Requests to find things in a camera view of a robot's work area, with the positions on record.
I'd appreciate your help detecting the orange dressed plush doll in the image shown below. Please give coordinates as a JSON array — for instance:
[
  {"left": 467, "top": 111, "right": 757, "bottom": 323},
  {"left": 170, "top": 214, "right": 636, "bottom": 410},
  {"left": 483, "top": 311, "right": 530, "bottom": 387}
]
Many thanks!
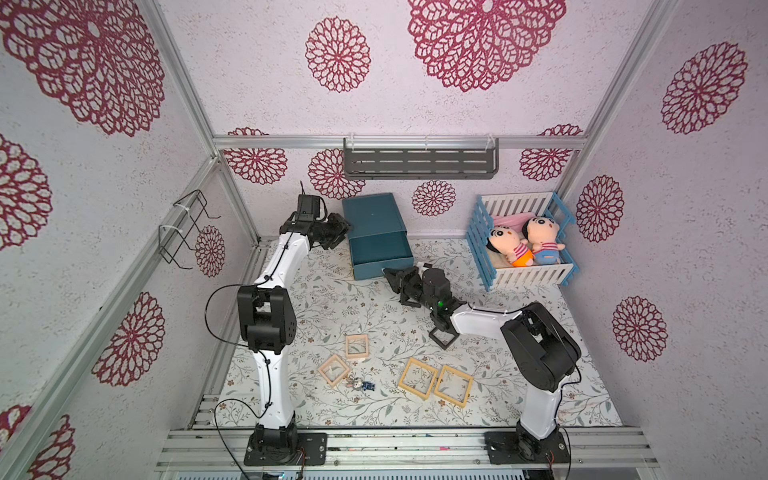
[{"left": 486, "top": 227, "right": 535, "bottom": 267}]

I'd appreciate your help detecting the black brooch box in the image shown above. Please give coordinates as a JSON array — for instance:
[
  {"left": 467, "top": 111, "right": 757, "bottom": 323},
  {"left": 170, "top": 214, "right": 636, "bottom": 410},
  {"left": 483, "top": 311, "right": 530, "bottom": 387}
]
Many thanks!
[{"left": 428, "top": 327, "right": 460, "bottom": 350}]

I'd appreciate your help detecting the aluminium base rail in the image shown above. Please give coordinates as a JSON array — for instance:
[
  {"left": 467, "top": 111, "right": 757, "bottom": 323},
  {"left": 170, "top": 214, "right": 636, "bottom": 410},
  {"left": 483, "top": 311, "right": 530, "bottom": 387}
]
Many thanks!
[{"left": 150, "top": 395, "right": 664, "bottom": 479}]

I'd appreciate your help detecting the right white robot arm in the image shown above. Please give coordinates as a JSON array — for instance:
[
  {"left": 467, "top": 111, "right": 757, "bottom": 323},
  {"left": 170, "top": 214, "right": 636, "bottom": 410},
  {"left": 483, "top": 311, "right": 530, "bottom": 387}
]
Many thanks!
[{"left": 383, "top": 264, "right": 581, "bottom": 468}]

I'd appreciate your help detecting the grey wall shelf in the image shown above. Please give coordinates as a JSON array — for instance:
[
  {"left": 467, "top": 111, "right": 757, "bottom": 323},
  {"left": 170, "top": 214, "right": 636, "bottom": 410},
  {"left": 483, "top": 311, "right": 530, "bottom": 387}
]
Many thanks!
[{"left": 342, "top": 138, "right": 499, "bottom": 180}]

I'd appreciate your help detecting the teal three-drawer cabinet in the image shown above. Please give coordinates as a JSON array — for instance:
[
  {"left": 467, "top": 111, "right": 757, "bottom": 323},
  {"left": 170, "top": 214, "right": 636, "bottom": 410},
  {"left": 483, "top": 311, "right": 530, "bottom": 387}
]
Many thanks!
[{"left": 342, "top": 193, "right": 414, "bottom": 280}]

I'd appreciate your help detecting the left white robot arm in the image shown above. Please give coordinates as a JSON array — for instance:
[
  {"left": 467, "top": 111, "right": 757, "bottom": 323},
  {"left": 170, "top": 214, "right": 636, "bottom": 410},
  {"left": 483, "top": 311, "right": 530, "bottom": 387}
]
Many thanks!
[{"left": 212, "top": 212, "right": 350, "bottom": 474}]

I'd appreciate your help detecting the large yellow wooden brooch box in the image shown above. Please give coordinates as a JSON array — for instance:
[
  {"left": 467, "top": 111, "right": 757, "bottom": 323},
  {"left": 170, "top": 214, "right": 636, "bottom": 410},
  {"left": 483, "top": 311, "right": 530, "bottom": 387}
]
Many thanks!
[{"left": 398, "top": 358, "right": 438, "bottom": 400}]

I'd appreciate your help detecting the blue dressed plush doll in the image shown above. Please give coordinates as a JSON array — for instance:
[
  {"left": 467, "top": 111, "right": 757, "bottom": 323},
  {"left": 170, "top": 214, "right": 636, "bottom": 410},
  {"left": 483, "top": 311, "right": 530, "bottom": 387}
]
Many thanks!
[{"left": 522, "top": 216, "right": 565, "bottom": 265}]

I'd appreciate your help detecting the tilted small wooden brooch box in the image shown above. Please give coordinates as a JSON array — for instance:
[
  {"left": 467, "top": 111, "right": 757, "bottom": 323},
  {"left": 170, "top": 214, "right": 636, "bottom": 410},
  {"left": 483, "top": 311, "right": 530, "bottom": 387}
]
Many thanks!
[{"left": 318, "top": 355, "right": 350, "bottom": 388}]

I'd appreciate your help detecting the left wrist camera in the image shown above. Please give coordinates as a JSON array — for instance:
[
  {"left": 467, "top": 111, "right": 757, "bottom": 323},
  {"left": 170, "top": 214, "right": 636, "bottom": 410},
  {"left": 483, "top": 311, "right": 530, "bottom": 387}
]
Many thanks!
[{"left": 296, "top": 183, "right": 321, "bottom": 222}]

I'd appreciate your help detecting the black wire wall rack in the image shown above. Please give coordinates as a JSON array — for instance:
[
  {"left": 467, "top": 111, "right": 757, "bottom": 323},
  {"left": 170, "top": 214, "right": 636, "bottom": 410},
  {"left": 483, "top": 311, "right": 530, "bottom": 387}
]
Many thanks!
[{"left": 156, "top": 189, "right": 221, "bottom": 270}]

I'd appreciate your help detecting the right large yellow brooch box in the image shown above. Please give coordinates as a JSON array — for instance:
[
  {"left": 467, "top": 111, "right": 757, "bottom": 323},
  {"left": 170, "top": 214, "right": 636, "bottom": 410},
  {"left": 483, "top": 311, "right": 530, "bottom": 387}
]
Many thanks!
[{"left": 433, "top": 365, "right": 474, "bottom": 408}]

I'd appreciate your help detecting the blue white toy crib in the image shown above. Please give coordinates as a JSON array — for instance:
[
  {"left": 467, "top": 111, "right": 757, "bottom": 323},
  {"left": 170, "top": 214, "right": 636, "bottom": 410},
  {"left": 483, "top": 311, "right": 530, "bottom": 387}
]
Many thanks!
[{"left": 466, "top": 192, "right": 579, "bottom": 291}]

